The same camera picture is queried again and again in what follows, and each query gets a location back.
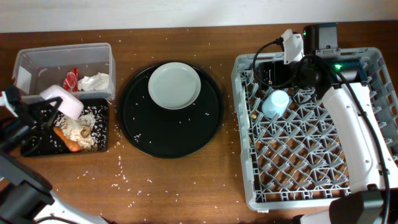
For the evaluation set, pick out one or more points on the grey dishwasher rack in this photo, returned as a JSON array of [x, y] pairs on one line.
[[296, 160]]

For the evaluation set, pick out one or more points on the rice and food leftovers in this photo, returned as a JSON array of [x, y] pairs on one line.
[[77, 135]]

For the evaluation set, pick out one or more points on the grey round plate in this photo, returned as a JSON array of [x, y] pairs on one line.
[[174, 85]]

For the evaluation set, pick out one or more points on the light blue plastic cup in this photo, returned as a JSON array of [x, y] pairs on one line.
[[275, 104]]

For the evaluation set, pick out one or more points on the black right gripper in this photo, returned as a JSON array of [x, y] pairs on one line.
[[277, 67]]

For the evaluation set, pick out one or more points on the black rectangular tray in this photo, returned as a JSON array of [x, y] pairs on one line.
[[95, 113]]

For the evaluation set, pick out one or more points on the orange carrot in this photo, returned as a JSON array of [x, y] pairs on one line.
[[71, 145]]

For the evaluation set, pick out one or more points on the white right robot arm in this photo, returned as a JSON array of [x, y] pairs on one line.
[[314, 60]]

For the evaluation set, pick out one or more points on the clear plastic bin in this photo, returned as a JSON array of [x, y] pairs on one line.
[[37, 69]]

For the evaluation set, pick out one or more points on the black round tray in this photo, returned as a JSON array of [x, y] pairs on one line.
[[164, 133]]

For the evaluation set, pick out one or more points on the white tissue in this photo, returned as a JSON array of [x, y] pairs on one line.
[[99, 81]]

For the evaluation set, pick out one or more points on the pink bowl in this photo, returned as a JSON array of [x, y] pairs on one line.
[[70, 106]]

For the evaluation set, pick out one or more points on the brown food scrap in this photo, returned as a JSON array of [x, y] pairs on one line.
[[85, 132]]

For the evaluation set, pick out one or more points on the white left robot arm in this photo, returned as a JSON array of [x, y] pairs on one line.
[[29, 197]]

